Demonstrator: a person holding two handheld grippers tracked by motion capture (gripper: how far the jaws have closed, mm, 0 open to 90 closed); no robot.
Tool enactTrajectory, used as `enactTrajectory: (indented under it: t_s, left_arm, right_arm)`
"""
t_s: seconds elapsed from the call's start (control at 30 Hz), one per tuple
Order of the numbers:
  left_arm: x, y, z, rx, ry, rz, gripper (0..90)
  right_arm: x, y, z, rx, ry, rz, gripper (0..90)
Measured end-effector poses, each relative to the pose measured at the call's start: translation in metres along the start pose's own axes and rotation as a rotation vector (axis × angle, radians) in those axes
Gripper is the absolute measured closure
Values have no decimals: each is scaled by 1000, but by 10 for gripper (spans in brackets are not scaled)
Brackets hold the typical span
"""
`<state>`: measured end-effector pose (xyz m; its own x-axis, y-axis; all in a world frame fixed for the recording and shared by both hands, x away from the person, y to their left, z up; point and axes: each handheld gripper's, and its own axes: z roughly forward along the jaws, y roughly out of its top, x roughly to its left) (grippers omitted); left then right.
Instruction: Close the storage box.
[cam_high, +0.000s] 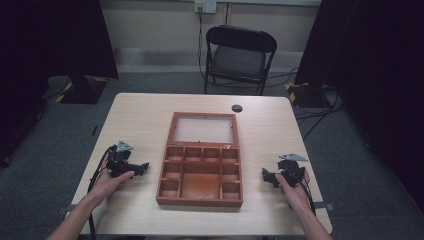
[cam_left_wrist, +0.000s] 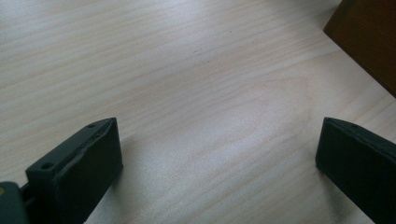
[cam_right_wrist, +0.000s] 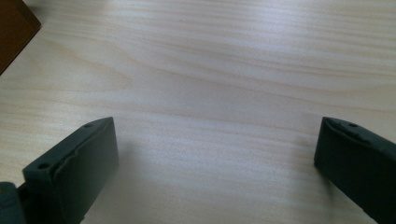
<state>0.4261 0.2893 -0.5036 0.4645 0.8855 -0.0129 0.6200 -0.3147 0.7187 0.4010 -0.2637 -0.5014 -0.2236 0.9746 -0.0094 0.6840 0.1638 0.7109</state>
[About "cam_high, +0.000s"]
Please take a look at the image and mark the person's right hand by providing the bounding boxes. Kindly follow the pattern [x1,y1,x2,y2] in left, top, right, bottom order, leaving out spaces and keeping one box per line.
[274,169,313,215]

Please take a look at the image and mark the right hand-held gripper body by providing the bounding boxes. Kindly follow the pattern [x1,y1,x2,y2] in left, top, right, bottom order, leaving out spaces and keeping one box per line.
[276,152,310,188]

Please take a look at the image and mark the person's left hand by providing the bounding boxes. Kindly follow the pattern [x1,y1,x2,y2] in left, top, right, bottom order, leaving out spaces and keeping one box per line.
[88,155,136,205]

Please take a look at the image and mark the black stand base striped tape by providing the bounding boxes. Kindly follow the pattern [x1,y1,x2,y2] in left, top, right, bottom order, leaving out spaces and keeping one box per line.
[284,81,332,109]
[55,75,110,105]

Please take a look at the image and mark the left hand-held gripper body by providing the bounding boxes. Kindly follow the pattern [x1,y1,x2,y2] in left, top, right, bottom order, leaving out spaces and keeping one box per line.
[106,139,137,179]

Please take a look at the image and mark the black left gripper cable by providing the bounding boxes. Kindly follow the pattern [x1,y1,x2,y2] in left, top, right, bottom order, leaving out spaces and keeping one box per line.
[86,145,118,240]

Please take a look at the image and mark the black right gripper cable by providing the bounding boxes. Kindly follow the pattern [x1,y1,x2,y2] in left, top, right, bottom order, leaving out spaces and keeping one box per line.
[299,175,317,216]

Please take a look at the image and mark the wooden compartment box with lid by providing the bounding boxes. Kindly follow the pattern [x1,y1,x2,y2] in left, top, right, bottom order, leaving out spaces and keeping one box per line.
[155,111,244,209]

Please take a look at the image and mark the black floor cables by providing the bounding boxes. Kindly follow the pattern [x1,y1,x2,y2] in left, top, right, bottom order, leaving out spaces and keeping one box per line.
[294,93,345,142]

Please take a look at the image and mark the black curtain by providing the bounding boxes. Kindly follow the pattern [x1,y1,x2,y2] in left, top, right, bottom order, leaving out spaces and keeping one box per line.
[294,0,424,214]
[0,0,120,168]

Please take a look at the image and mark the black wall socket cable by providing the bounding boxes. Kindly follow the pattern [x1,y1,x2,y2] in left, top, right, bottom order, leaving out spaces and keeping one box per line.
[197,6,209,81]

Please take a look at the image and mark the black folding chair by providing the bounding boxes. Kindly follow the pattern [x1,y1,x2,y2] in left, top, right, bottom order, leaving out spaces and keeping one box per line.
[203,24,279,97]

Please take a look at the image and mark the white wall socket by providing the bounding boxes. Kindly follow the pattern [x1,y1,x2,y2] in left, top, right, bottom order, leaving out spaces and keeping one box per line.
[194,0,218,15]

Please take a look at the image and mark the grey table bracket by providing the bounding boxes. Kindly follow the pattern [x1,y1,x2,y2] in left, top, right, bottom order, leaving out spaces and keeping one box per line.
[313,201,336,212]
[55,203,78,217]

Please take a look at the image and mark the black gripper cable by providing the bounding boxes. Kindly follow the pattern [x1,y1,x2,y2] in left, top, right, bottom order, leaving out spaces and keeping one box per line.
[299,175,317,216]
[86,145,118,240]

